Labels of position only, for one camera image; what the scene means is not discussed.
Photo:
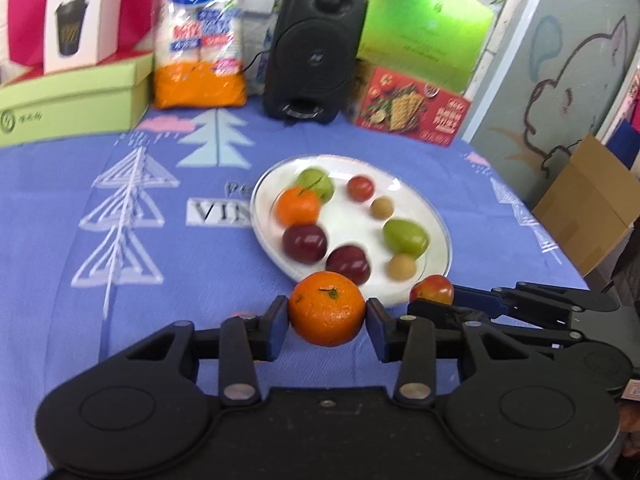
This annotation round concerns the elongated green apple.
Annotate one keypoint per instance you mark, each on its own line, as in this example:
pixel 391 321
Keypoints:
pixel 405 235

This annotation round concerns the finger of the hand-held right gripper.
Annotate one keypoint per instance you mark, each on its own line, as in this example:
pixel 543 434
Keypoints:
pixel 450 312
pixel 480 300

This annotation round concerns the blue printed tablecloth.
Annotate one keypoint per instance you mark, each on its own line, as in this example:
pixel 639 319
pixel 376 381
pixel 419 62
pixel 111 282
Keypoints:
pixel 50 185

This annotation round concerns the round green apple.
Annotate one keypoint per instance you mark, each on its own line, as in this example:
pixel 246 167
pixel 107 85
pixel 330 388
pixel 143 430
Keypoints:
pixel 315 183

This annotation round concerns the light green shoebox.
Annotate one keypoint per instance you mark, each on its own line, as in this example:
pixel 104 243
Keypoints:
pixel 75 105

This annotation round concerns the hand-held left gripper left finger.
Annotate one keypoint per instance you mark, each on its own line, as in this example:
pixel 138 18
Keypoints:
pixel 279 332

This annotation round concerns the large green gift box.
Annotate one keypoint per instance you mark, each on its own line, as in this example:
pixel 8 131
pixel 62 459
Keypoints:
pixel 425 20

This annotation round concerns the black speaker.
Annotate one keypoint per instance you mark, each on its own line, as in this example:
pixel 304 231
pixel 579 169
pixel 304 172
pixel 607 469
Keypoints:
pixel 310 50

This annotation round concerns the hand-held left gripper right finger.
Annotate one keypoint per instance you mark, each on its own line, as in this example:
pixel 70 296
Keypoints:
pixel 381 335

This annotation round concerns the dark red plum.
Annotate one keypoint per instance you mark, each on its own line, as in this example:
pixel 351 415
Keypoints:
pixel 305 242
pixel 348 264

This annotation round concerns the white box with cup picture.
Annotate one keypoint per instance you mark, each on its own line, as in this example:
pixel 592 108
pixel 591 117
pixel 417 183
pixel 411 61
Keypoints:
pixel 75 20

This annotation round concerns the blue and white packet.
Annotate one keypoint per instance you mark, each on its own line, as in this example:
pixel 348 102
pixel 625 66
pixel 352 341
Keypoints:
pixel 260 20

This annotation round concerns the plain cardboard box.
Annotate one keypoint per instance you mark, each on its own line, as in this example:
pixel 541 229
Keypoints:
pixel 580 210

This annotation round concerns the red and yellow apple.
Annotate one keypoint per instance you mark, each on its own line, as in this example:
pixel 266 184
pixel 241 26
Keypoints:
pixel 432 290

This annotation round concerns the magenta gift bag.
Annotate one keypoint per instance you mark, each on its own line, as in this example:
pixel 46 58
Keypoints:
pixel 140 5

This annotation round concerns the red cracker box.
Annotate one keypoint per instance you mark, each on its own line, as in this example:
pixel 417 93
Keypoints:
pixel 410 107

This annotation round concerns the large orange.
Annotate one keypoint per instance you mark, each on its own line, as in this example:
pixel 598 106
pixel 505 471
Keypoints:
pixel 327 307

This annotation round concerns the small brown round fruit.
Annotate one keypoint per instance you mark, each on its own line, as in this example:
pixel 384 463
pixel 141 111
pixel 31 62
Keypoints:
pixel 382 207
pixel 402 266

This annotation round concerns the white round plate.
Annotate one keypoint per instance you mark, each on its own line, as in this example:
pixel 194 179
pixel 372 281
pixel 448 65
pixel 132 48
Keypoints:
pixel 350 225

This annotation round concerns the orange with dark stem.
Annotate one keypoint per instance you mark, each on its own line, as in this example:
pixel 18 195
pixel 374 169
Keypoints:
pixel 298 206

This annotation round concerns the orange plastic package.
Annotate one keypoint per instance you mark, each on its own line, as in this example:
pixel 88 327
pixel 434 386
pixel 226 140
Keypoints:
pixel 200 60

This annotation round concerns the blue paper bag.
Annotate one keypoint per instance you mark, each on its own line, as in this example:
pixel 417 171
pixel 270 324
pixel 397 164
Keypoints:
pixel 625 147

